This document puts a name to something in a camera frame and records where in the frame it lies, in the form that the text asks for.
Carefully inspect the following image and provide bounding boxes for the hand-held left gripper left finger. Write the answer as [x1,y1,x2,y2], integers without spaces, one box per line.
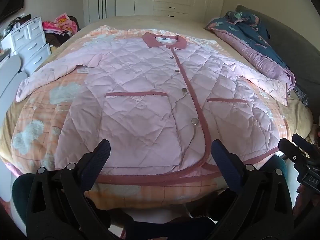
[26,139,112,240]

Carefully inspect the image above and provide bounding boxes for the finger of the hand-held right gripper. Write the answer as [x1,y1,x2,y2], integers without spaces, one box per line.
[278,138,304,167]
[292,134,320,155]

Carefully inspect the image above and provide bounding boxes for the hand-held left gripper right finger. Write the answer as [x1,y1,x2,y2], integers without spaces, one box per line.
[211,139,294,240]

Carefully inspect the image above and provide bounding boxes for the pink quilted jacket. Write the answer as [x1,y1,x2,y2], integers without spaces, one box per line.
[15,32,288,180]

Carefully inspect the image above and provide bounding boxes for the dark floral pillow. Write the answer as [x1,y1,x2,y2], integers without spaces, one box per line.
[294,85,310,108]

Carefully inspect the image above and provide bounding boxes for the orange patterned blanket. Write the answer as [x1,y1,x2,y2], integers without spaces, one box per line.
[7,25,288,209]

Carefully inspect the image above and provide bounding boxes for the person's dark clothing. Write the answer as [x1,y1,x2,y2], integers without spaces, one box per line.
[82,187,225,240]

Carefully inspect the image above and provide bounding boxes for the grey headboard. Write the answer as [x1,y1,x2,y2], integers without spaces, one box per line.
[235,4,320,110]

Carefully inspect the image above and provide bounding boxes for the white round stool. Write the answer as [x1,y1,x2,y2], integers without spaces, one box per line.
[0,55,22,85]
[0,71,29,105]

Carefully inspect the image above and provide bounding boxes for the blue floral duvet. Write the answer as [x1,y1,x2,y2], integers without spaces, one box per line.
[204,10,297,98]

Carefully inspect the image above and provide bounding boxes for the white drawer unit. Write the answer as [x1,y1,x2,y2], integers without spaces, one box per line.
[1,16,52,75]

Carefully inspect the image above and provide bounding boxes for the pink cartoon blanket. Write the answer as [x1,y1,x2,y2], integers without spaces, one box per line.
[42,12,78,37]

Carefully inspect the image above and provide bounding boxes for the beige bed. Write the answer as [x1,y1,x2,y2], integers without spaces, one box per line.
[0,15,314,205]

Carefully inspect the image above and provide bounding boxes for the white door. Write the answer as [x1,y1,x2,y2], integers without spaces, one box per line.
[82,0,117,25]

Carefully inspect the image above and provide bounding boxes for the black television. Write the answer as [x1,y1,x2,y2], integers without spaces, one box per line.
[0,0,25,23]

